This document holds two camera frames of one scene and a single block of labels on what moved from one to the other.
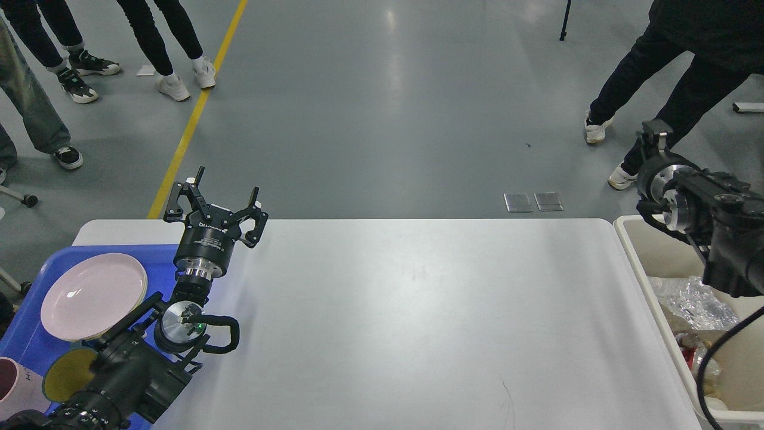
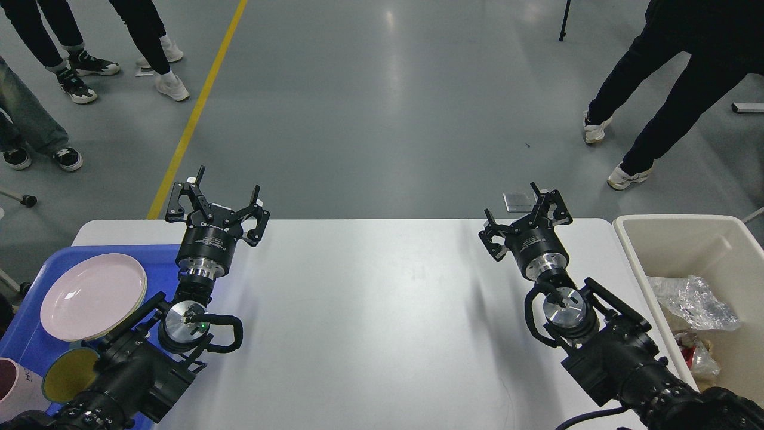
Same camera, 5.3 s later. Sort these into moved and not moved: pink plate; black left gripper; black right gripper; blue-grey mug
Moved: black right gripper
Not moved: black left gripper; blue-grey mug; pink plate
